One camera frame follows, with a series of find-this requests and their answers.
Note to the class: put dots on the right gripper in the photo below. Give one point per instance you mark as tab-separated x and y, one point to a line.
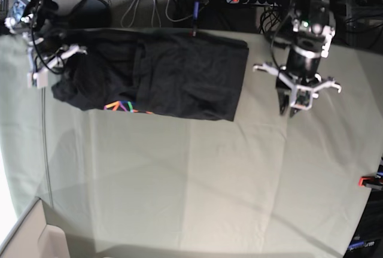
37	76

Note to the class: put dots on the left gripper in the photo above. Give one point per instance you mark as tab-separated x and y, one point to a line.
301	97

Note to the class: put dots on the black t-shirt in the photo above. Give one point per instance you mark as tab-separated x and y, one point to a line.
175	75

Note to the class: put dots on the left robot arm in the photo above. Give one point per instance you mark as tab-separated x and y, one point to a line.
298	82

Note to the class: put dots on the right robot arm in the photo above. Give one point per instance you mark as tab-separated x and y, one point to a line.
44	32

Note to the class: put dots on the round black stool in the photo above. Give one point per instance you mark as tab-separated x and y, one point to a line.
94	14

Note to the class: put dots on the right black orange clamp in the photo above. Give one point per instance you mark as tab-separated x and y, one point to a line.
373	182

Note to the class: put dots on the black orange clamp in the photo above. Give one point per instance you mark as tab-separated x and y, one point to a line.
195	18
373	182

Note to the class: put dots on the middle black orange clamp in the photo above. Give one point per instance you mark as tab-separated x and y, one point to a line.
195	18

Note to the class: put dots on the cardboard box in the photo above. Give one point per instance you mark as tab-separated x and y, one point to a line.
32	236

